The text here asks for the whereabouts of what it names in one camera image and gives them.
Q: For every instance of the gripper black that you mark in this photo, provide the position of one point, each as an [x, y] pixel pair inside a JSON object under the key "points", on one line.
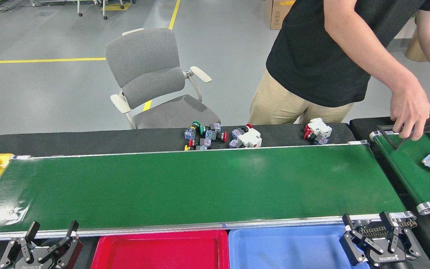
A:
{"points": [[41, 265], [388, 257]]}

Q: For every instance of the black triangular guide frame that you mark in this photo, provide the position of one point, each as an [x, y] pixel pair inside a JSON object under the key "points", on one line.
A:
{"points": [[383, 129]]}

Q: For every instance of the white circuit breaker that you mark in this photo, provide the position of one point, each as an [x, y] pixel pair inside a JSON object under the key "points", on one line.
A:
{"points": [[250, 138], [320, 127]]}

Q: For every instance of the person's right forearm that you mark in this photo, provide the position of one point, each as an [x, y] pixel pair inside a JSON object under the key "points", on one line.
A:
{"points": [[383, 63]]}

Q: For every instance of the short green conveyor belt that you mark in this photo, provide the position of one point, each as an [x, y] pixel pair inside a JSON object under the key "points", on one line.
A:
{"points": [[413, 160]]}

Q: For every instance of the blue plastic tray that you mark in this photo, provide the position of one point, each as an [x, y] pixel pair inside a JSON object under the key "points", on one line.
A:
{"points": [[286, 248]]}

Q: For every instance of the red plastic tray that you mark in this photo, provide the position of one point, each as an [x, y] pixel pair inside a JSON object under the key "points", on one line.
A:
{"points": [[162, 250]]}

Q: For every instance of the long green conveyor belt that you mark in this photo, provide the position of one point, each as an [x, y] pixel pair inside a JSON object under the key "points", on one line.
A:
{"points": [[200, 179]]}

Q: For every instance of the person's right hand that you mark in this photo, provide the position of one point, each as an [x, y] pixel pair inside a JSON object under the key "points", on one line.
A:
{"points": [[411, 108]]}

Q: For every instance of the gold plant pot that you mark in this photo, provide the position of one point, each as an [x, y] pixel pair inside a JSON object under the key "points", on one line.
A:
{"points": [[416, 48]]}

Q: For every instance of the person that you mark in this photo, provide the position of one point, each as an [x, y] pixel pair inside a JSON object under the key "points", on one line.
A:
{"points": [[312, 56]]}

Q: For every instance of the grey office chair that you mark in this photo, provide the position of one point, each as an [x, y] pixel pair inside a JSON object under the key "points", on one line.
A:
{"points": [[144, 56]]}

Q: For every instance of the white wheeled stand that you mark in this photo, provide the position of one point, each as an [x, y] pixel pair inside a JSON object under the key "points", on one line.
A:
{"points": [[104, 9]]}

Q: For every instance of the cardboard box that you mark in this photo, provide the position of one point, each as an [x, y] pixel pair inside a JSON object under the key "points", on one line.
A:
{"points": [[276, 15]]}

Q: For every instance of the blue block push button switch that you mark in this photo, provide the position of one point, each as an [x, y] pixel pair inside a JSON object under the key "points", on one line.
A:
{"points": [[234, 144]]}

